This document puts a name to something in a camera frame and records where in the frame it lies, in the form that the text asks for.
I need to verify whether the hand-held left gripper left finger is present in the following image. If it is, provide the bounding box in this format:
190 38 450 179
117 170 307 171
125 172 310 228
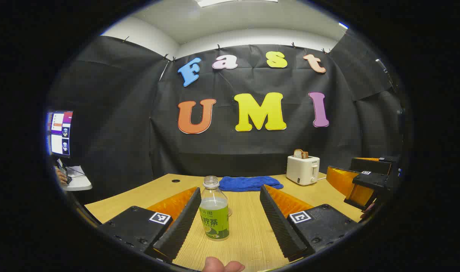
100 187 202 264

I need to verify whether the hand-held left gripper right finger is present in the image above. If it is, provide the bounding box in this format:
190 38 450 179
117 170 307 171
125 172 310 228
259 184 359 262

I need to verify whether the green label water bottle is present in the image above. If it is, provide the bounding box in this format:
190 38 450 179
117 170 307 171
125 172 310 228
199 176 230 241

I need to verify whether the white toaster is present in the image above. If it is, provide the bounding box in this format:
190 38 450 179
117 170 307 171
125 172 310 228
286 155 320 186

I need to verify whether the blue towel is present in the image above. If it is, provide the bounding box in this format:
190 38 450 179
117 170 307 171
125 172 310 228
219 176 284 192

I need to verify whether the white side table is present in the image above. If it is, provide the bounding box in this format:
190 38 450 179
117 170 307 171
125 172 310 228
62 165 93 191

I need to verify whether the computer monitor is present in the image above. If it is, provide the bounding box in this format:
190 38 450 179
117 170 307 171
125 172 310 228
47 111 74 158

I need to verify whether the ceiling light panel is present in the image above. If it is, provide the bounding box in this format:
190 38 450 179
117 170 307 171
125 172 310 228
196 0 279 8

